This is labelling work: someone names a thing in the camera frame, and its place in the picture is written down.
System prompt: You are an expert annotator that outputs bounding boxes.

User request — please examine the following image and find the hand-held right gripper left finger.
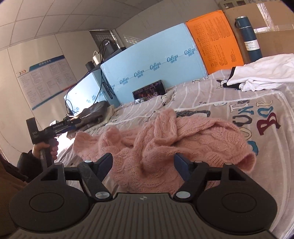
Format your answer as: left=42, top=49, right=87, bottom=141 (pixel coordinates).
left=39, top=153, right=113, bottom=200

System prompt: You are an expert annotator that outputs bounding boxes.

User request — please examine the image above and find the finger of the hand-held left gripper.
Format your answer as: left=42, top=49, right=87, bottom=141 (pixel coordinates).
left=63, top=117, right=82, bottom=130

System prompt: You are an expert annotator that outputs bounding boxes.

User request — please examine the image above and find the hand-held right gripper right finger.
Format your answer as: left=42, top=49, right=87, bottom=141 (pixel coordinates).
left=173, top=153, right=250, bottom=201

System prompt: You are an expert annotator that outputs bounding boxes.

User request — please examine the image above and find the dark brown leather jacket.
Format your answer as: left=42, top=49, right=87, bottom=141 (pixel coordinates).
left=73, top=101, right=111, bottom=132

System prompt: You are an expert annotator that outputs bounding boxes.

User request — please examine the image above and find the pink knitted sweater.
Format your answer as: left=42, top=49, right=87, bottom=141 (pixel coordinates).
left=73, top=108, right=256, bottom=195

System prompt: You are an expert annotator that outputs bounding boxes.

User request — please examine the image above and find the person's left forearm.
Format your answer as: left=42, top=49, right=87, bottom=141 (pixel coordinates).
left=17, top=149, right=43, bottom=182

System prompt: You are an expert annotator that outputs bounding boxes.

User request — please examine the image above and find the person's left hand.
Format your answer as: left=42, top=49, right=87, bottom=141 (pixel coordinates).
left=32, top=140, right=59, bottom=162

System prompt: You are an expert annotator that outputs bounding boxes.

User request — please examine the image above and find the small light blue cardboard box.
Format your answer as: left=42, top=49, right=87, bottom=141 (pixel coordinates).
left=64, top=68, right=121, bottom=116

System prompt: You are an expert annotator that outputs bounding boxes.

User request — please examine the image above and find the cream knitted sweater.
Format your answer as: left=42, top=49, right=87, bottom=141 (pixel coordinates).
left=104, top=105, right=116, bottom=121

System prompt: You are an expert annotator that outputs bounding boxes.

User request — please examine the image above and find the person's brown clothing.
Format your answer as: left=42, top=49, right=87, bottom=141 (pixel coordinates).
left=0, top=158, right=30, bottom=236

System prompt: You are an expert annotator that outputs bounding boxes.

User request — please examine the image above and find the printed striped bed sheet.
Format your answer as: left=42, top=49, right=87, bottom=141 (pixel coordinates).
left=54, top=69, right=294, bottom=239

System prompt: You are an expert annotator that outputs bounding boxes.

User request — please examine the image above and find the black smartphone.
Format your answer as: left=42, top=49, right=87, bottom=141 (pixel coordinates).
left=132, top=79, right=166, bottom=104

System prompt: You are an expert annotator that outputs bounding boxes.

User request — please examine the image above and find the large light blue cardboard box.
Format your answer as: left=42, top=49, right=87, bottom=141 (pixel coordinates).
left=100, top=22, right=210, bottom=105

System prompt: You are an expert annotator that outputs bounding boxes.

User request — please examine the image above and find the white garment black trim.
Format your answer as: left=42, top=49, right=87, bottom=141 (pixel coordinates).
left=221, top=53, right=294, bottom=92

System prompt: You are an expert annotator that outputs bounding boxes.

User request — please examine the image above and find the orange cardboard box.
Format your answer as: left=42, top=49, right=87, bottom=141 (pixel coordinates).
left=186, top=10, right=244, bottom=75

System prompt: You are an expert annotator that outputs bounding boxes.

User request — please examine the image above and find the dark teal thermos bottle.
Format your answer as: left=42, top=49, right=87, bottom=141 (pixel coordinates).
left=234, top=16, right=263, bottom=62

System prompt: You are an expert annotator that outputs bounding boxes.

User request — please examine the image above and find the brown cardboard box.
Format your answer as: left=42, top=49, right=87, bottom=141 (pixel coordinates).
left=224, top=1, right=294, bottom=64

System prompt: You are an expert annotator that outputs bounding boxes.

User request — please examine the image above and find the wall poster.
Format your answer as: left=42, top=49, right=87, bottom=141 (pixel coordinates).
left=16, top=55, right=78, bottom=111

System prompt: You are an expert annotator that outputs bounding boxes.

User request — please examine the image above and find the black cable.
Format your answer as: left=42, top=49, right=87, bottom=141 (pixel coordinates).
left=65, top=39, right=109, bottom=116

